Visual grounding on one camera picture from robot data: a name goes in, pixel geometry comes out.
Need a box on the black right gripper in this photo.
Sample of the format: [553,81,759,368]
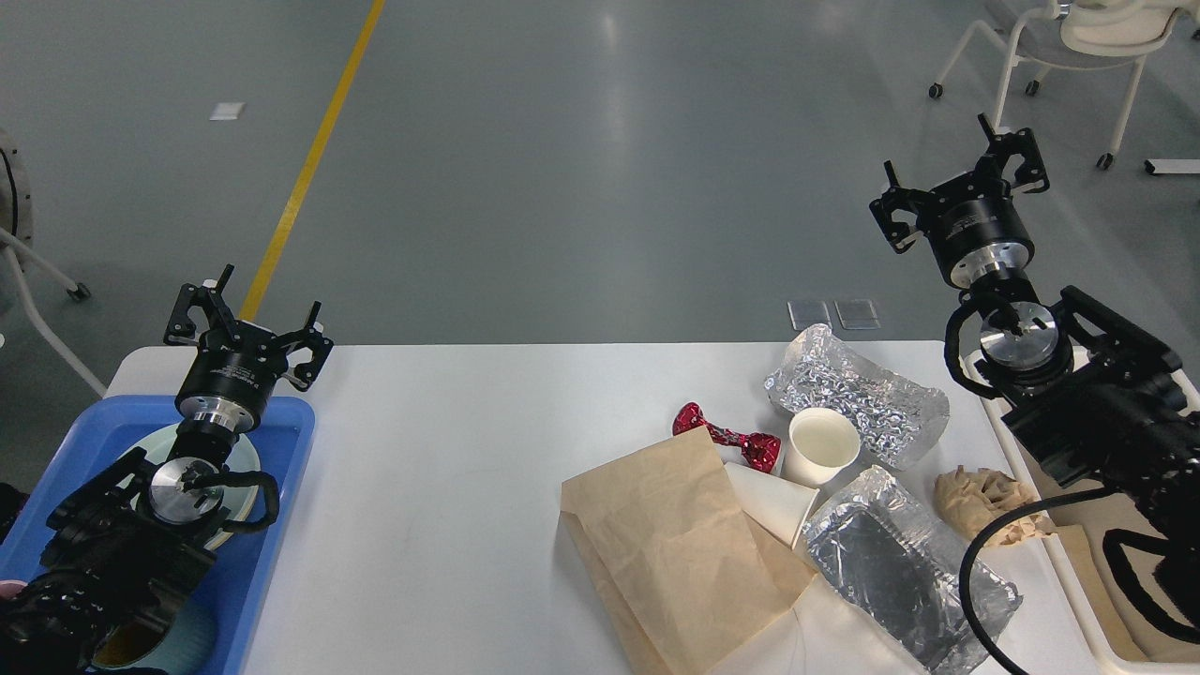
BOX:
[868,113,1051,291]

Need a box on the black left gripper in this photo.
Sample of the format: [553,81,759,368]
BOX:
[163,264,334,434]

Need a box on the teal mug yellow inside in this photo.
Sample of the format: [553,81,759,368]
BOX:
[92,601,216,674]

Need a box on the pink mug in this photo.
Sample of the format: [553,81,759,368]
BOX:
[0,579,28,602]

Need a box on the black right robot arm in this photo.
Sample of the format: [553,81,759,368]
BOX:
[869,117,1199,674]

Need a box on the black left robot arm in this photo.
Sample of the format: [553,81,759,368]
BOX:
[2,265,334,674]

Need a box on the blue plastic tray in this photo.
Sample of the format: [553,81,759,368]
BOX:
[0,395,317,675]

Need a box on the grey floor plate right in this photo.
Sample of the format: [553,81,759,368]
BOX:
[834,299,881,331]

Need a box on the grey floor plate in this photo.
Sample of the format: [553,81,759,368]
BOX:
[786,300,834,333]
[834,299,881,331]

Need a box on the pink plate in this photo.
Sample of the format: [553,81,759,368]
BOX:
[140,428,263,554]

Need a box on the grey floor plate left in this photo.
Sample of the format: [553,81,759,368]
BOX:
[786,300,834,333]

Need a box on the white rolling chair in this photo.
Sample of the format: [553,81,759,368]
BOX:
[926,1,1196,171]

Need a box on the white bar on floor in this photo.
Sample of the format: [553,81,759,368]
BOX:
[1142,159,1200,177]

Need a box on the white floor tag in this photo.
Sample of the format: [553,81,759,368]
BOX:
[209,101,246,121]

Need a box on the crumpled aluminium foil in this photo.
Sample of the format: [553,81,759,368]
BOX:
[764,323,949,471]

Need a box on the white chair left edge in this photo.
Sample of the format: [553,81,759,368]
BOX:
[1,131,107,398]

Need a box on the white paper cup upright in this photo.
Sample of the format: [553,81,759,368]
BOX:
[781,410,860,488]

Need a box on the crumpled brown paper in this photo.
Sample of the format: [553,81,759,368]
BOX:
[934,465,1056,548]

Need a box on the red foil candy wrapper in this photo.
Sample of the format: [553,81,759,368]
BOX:
[671,401,782,473]

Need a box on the cream plastic bin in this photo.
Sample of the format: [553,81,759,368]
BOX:
[979,400,1199,674]

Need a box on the white paper cup lying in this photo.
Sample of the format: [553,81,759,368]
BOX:
[724,462,818,548]

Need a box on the aluminium foil tray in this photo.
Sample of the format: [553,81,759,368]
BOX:
[802,466,989,674]

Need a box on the brown paper bag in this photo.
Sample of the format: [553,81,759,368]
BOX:
[562,428,815,674]

